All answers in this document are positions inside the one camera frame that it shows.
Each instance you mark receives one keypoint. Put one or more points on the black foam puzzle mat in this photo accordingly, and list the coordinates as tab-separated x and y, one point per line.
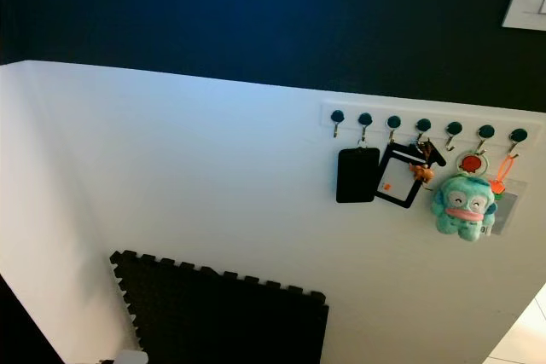
222	317

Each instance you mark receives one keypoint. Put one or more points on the dark green knob hook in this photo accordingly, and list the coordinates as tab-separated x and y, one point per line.
485	131
454	128
518	135
423	124
393	122
365	118
337	116

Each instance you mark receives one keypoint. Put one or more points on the plain black card holder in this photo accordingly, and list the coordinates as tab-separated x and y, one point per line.
357	176

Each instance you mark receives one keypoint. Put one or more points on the black badge holder with card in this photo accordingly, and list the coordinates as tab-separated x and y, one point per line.
397	189

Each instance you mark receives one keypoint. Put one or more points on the small brown charm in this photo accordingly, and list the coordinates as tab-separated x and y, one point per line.
422	173

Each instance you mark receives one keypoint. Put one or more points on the red round silver-rimmed tag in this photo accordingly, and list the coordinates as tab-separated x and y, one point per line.
470	163

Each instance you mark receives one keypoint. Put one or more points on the clear plastic card sleeve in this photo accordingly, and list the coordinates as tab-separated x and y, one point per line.
509	210

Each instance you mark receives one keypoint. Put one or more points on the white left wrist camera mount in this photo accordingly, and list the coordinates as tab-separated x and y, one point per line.
132	357

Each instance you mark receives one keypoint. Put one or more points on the white key hook rail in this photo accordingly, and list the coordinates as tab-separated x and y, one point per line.
380	116

